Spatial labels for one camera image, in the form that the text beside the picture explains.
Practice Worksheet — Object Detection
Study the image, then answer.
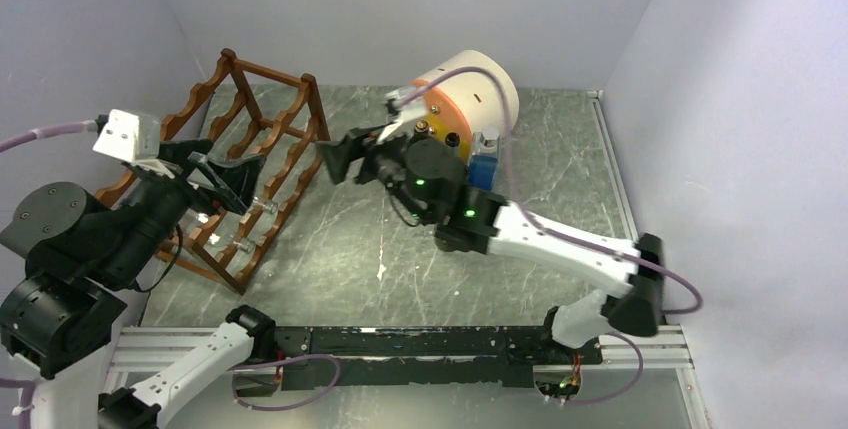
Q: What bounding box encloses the brown wooden wine rack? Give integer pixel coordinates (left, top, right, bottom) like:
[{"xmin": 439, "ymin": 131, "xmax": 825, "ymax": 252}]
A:
[{"xmin": 92, "ymin": 48, "xmax": 335, "ymax": 296}]

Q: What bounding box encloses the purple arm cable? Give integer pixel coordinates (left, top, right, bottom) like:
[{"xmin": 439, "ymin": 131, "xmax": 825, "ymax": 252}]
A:
[
  {"xmin": 387, "ymin": 66, "xmax": 704, "ymax": 316},
  {"xmin": 0, "ymin": 119, "xmax": 101, "ymax": 429}
]

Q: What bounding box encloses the blue bottle with silver cap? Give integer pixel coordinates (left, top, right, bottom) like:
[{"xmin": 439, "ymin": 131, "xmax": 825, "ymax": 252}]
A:
[{"xmin": 468, "ymin": 126, "xmax": 500, "ymax": 191}]

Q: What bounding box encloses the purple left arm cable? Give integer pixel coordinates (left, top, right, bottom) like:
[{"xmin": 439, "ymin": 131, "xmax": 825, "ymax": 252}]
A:
[{"xmin": 0, "ymin": 119, "xmax": 101, "ymax": 429}]

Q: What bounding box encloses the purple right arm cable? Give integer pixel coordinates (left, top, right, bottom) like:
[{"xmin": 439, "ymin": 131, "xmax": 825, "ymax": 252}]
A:
[{"xmin": 387, "ymin": 66, "xmax": 704, "ymax": 316}]

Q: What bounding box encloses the cream orange yellow cylinder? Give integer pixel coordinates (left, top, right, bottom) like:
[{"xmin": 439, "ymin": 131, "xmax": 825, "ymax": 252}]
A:
[{"xmin": 411, "ymin": 50, "xmax": 520, "ymax": 160}]

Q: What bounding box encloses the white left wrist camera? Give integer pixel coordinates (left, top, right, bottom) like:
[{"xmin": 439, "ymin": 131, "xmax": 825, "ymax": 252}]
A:
[{"xmin": 92, "ymin": 109, "xmax": 168, "ymax": 174}]

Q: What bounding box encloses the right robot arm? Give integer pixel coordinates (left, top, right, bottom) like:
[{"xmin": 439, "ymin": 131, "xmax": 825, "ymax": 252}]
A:
[{"xmin": 317, "ymin": 128, "xmax": 664, "ymax": 363}]

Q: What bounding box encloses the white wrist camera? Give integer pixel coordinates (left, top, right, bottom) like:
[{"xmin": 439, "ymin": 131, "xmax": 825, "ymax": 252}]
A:
[
  {"xmin": 376, "ymin": 85, "xmax": 430, "ymax": 145},
  {"xmin": 92, "ymin": 109, "xmax": 168, "ymax": 174}
]

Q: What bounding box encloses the dark wine bottle behind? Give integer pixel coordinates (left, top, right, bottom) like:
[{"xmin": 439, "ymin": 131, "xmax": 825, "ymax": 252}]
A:
[{"xmin": 444, "ymin": 132, "xmax": 461, "ymax": 151}]

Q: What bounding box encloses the pink eraser block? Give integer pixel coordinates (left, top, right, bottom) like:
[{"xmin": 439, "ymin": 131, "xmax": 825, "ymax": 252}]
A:
[{"xmin": 561, "ymin": 248, "xmax": 591, "ymax": 264}]

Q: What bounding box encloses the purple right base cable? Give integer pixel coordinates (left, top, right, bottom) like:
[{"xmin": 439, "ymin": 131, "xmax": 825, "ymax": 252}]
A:
[{"xmin": 543, "ymin": 333, "xmax": 645, "ymax": 409}]

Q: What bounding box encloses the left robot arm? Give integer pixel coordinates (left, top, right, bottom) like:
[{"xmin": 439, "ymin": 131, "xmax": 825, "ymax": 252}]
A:
[{"xmin": 1, "ymin": 139, "xmax": 277, "ymax": 428}]

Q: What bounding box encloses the small clear square bottle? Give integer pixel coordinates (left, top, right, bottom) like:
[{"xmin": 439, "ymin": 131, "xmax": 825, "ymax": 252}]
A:
[{"xmin": 192, "ymin": 197, "xmax": 280, "ymax": 229}]

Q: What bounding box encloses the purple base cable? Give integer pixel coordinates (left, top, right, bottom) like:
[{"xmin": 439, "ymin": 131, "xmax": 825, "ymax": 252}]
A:
[
  {"xmin": 231, "ymin": 353, "xmax": 343, "ymax": 413},
  {"xmin": 543, "ymin": 333, "xmax": 645, "ymax": 409}
]

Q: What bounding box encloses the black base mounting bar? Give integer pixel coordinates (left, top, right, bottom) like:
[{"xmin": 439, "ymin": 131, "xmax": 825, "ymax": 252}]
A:
[{"xmin": 218, "ymin": 307, "xmax": 605, "ymax": 393}]

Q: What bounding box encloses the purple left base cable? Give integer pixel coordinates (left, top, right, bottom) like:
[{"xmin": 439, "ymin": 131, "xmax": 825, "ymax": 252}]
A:
[{"xmin": 231, "ymin": 353, "xmax": 343, "ymax": 413}]

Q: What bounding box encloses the clear glass wine bottle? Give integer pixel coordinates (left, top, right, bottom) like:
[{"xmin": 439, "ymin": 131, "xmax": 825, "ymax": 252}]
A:
[{"xmin": 205, "ymin": 232, "xmax": 256, "ymax": 254}]

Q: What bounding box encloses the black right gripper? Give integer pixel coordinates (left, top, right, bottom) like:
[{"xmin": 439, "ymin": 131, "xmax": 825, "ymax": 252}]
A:
[{"xmin": 316, "ymin": 118, "xmax": 432, "ymax": 223}]

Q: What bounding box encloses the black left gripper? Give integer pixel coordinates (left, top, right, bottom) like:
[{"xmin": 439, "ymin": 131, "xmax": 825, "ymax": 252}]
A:
[{"xmin": 101, "ymin": 136, "xmax": 269, "ymax": 282}]

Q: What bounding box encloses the clear bottle with black cap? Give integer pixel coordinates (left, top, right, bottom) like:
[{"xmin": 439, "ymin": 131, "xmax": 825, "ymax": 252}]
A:
[{"xmin": 411, "ymin": 120, "xmax": 430, "ymax": 143}]

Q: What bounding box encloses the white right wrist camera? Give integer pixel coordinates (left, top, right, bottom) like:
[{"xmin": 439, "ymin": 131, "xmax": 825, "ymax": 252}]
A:
[{"xmin": 376, "ymin": 85, "xmax": 430, "ymax": 145}]

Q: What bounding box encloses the aluminium frame rail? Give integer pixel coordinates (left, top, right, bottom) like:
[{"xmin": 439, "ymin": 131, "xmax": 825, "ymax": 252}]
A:
[{"xmin": 89, "ymin": 323, "xmax": 713, "ymax": 429}]

